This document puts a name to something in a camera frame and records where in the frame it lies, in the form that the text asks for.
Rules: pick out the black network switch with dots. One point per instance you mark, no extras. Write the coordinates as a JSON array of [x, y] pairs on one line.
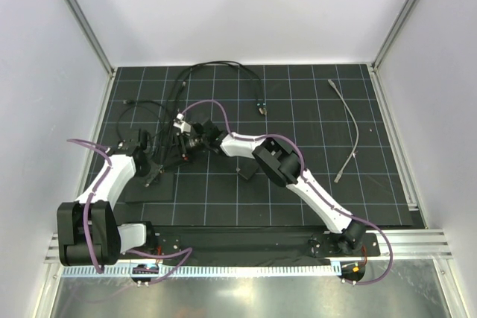
[[161, 190]]

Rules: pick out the black power adapter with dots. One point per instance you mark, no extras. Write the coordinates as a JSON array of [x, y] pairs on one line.
[[246, 168]]

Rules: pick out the black grid mat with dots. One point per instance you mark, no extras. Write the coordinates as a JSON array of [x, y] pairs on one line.
[[330, 112]]

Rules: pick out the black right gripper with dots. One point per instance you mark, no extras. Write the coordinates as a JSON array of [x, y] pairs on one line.
[[183, 147]]

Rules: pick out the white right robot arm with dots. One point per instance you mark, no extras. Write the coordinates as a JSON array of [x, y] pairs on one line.
[[284, 165]]

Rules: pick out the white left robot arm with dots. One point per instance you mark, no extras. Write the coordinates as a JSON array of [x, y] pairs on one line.
[[87, 231]]

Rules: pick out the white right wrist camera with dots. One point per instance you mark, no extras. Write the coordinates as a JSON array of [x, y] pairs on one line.
[[180, 124]]

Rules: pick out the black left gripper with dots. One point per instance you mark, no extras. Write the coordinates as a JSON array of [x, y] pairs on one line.
[[153, 174]]

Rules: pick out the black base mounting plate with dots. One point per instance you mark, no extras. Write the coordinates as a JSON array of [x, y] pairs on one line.
[[232, 244]]

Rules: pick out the white slotted cable duct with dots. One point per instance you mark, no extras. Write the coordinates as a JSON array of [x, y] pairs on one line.
[[136, 270]]

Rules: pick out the aluminium frame rail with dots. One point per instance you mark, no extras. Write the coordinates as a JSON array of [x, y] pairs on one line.
[[406, 244]]

